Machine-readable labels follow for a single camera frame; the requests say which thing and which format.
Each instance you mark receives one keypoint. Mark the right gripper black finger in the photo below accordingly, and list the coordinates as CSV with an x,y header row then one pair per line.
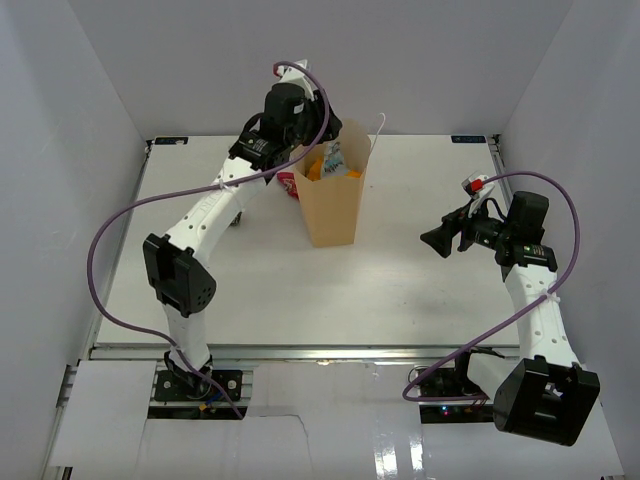
x,y
456,219
440,240

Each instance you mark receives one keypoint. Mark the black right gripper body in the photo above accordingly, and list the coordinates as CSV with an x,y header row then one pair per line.
x,y
485,231

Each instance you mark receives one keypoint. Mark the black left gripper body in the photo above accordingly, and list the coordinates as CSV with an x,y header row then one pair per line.
x,y
313,115

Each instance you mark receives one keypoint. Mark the silver blue snack packet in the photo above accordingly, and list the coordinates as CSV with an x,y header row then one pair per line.
x,y
334,157

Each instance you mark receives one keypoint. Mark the orange gummy candy bag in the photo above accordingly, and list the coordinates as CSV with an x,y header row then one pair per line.
x,y
313,172

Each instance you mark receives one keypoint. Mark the red snack pouch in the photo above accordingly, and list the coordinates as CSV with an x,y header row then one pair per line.
x,y
287,181

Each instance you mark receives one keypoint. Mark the purple candy bar wrapper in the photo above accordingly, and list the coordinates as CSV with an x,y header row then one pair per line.
x,y
237,219

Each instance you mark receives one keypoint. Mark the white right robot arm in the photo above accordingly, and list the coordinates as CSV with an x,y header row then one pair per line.
x,y
547,395

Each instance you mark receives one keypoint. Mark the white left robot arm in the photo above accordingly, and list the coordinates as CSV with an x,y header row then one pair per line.
x,y
176,263

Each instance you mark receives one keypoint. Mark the brown paper bag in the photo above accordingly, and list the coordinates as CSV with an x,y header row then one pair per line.
x,y
330,206

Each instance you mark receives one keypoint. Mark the right blue table label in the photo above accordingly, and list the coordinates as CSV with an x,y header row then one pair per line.
x,y
468,139

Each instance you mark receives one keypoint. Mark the blue table label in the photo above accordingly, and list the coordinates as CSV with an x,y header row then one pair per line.
x,y
170,140
468,139

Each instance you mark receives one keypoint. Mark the left blue table label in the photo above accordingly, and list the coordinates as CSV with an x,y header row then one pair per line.
x,y
170,140

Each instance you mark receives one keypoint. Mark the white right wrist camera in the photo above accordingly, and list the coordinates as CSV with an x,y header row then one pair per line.
x,y
479,188

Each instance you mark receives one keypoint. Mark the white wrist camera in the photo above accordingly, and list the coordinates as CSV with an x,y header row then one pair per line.
x,y
479,188
297,75

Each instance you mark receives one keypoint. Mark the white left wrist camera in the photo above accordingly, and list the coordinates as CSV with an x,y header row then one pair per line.
x,y
297,75

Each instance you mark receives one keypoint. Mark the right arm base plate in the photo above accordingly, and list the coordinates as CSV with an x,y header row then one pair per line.
x,y
454,398

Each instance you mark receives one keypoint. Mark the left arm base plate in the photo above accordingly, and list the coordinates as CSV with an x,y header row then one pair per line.
x,y
171,399

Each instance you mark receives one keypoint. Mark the aluminium table edge rail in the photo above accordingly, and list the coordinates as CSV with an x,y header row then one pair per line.
x,y
259,353

